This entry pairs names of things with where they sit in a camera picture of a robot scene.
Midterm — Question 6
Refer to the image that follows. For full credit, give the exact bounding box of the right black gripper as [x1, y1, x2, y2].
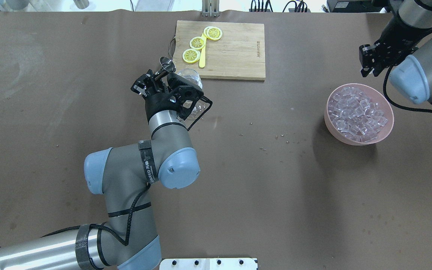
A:
[359, 22, 419, 77]

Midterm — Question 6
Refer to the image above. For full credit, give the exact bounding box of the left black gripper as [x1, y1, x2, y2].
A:
[131, 69, 204, 121]

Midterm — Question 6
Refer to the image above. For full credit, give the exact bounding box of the steel jigger cup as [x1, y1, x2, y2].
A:
[154, 57, 176, 81]

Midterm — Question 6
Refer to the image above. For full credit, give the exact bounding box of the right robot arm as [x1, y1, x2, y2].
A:
[358, 0, 432, 113]

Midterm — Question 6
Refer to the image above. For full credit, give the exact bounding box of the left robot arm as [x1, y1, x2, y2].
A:
[0, 67, 207, 270]

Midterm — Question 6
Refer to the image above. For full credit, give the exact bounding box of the clear wine glass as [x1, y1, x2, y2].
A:
[177, 68, 206, 121]

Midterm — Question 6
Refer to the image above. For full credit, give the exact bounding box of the pink bowl of ice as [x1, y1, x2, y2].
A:
[324, 83, 394, 146]

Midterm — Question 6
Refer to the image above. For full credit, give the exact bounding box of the lemon slice bottom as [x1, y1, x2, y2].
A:
[181, 48, 201, 64]

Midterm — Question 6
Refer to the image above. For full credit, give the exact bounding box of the lemon slice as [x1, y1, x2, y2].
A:
[189, 36, 206, 51]
[203, 26, 223, 41]
[181, 48, 201, 64]

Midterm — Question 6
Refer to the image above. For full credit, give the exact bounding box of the lemon slice middle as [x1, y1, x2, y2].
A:
[189, 36, 206, 51]

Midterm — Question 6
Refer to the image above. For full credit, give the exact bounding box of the yellow plastic knife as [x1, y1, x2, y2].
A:
[198, 34, 207, 69]

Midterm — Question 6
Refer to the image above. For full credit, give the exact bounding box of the lemon slice top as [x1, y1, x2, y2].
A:
[203, 26, 223, 41]

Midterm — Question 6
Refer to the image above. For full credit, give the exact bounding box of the wooden cutting board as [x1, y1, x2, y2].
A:
[173, 20, 266, 81]

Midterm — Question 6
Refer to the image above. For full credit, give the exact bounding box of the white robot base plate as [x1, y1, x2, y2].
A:
[159, 258, 259, 270]

